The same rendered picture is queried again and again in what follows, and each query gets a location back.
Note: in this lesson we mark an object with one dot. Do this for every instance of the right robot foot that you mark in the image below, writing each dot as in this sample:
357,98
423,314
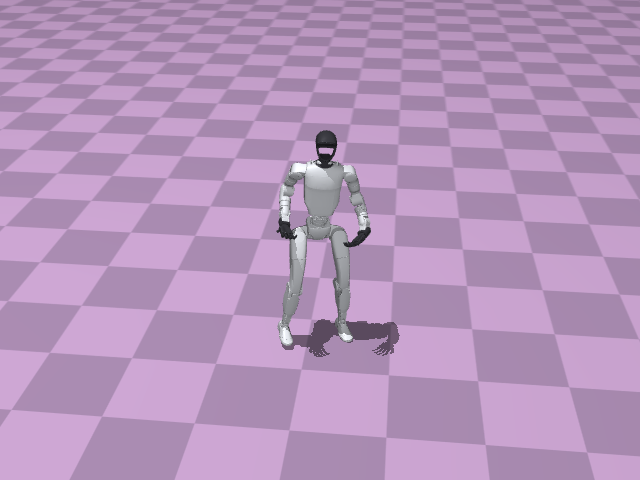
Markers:
285,334

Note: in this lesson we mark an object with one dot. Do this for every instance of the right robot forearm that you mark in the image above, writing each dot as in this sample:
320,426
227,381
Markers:
284,205

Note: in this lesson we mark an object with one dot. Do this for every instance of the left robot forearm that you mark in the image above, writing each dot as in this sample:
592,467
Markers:
362,215

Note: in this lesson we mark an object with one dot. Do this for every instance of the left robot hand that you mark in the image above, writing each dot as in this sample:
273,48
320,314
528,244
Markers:
362,235

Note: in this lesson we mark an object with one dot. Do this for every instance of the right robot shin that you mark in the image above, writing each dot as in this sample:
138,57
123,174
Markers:
290,304

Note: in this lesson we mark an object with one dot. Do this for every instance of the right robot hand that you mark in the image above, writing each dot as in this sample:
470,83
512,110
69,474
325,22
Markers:
284,230

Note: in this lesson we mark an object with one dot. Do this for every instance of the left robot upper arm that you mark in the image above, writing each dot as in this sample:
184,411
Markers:
350,177

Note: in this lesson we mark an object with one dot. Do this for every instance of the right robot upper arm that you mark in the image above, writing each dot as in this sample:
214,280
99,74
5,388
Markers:
296,172

